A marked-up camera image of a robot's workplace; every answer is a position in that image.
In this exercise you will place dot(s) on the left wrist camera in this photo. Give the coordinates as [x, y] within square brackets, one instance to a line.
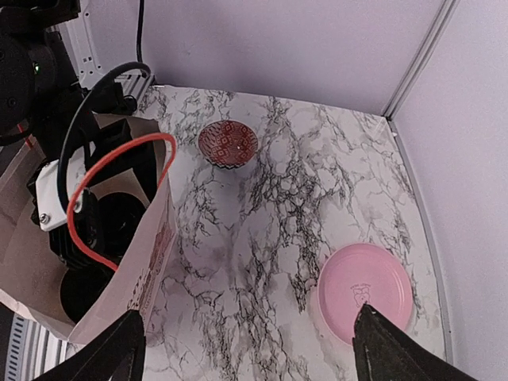
[50, 212]

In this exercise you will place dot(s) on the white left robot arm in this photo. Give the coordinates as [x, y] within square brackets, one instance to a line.
[41, 97]

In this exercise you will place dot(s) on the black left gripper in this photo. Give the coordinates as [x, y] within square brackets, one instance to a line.
[133, 172]

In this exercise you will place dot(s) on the red patterned small bowl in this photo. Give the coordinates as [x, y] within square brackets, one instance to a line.
[228, 144]

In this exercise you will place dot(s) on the white paper takeout bag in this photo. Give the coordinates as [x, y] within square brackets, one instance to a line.
[31, 273]

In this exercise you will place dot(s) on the aluminium front rail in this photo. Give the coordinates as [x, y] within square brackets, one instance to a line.
[30, 350]

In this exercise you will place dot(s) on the pink round plate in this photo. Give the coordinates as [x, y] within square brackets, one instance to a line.
[360, 274]

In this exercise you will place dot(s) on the black plastic cup lid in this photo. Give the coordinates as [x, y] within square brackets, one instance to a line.
[80, 289]

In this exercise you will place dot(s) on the right aluminium frame post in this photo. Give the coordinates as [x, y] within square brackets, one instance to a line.
[421, 58]

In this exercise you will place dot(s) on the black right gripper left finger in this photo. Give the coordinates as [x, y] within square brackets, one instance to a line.
[118, 353]

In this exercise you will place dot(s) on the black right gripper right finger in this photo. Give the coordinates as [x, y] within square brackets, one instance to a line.
[384, 352]

